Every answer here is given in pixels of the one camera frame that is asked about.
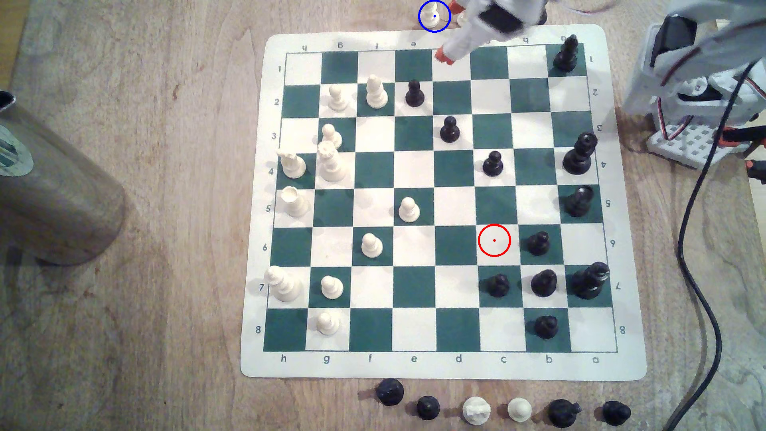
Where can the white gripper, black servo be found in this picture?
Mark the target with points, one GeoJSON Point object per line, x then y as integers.
{"type": "Point", "coordinates": [459, 47]}

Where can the white chess pawn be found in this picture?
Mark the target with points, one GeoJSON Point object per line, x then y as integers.
{"type": "Point", "coordinates": [371, 245]}
{"type": "Point", "coordinates": [331, 288]}
{"type": "Point", "coordinates": [330, 133]}
{"type": "Point", "coordinates": [337, 99]}
{"type": "Point", "coordinates": [519, 409]}
{"type": "Point", "coordinates": [435, 16]}
{"type": "Point", "coordinates": [327, 324]}
{"type": "Point", "coordinates": [409, 209]}

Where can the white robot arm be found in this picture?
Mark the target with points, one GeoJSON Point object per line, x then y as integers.
{"type": "Point", "coordinates": [640, 90]}

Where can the black chess pawn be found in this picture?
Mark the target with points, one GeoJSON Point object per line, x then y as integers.
{"type": "Point", "coordinates": [415, 94]}
{"type": "Point", "coordinates": [546, 326]}
{"type": "Point", "coordinates": [615, 412]}
{"type": "Point", "coordinates": [428, 407]}
{"type": "Point", "coordinates": [538, 243]}
{"type": "Point", "coordinates": [498, 285]}
{"type": "Point", "coordinates": [492, 163]}
{"type": "Point", "coordinates": [449, 129]}

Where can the black chess bishop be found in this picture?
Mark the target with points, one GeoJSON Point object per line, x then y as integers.
{"type": "Point", "coordinates": [389, 392]}
{"type": "Point", "coordinates": [565, 55]}

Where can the black chess queen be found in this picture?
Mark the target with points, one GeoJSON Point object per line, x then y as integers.
{"type": "Point", "coordinates": [579, 155]}

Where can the green white chess board mat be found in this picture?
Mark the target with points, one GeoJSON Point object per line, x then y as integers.
{"type": "Point", "coordinates": [458, 209]}

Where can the white chess queen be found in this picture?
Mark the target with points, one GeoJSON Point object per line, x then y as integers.
{"type": "Point", "coordinates": [331, 163]}

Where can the black chess rook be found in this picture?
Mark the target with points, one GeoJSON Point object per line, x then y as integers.
{"type": "Point", "coordinates": [579, 202]}

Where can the white chess rook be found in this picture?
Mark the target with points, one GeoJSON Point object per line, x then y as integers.
{"type": "Point", "coordinates": [295, 202]}
{"type": "Point", "coordinates": [291, 164]}

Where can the black chess king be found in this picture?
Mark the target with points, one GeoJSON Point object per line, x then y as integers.
{"type": "Point", "coordinates": [590, 281]}

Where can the white chess knight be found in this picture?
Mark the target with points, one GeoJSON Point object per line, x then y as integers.
{"type": "Point", "coordinates": [477, 410]}

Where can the black chess knight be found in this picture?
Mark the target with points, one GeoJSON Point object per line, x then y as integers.
{"type": "Point", "coordinates": [562, 413]}

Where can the black pawn b7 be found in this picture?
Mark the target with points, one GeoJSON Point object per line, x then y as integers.
{"type": "Point", "coordinates": [543, 282]}

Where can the orange black clamp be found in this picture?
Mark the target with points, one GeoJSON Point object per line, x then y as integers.
{"type": "Point", "coordinates": [742, 136]}

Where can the metal cylinder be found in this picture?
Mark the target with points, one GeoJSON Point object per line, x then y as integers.
{"type": "Point", "coordinates": [60, 191]}

